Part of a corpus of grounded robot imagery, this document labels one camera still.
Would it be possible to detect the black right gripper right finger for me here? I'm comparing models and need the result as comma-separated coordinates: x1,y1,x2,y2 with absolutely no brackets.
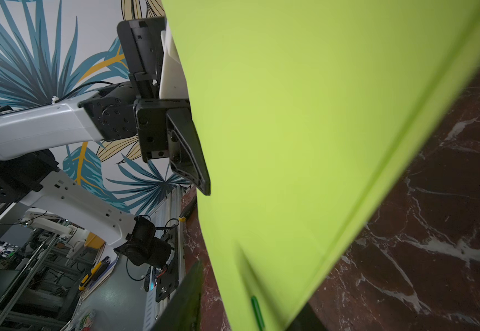
286,303,328,331

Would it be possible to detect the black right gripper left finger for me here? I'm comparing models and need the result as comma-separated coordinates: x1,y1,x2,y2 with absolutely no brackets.
151,261,204,331

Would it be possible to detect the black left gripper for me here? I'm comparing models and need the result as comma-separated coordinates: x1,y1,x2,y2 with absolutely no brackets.
117,17,211,196

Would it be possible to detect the green paper sheet stack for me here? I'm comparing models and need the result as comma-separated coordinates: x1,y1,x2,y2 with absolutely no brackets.
163,1,480,330

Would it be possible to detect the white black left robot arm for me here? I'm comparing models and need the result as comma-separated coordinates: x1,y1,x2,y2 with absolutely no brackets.
0,17,211,268

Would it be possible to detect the dark green paperclip on green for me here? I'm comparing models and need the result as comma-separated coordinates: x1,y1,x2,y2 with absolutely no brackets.
250,295,266,331

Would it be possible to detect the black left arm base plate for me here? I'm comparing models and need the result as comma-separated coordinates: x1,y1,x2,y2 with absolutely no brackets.
154,218,185,303

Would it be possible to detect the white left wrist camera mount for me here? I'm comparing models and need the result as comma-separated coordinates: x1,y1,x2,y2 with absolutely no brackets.
159,24,189,99

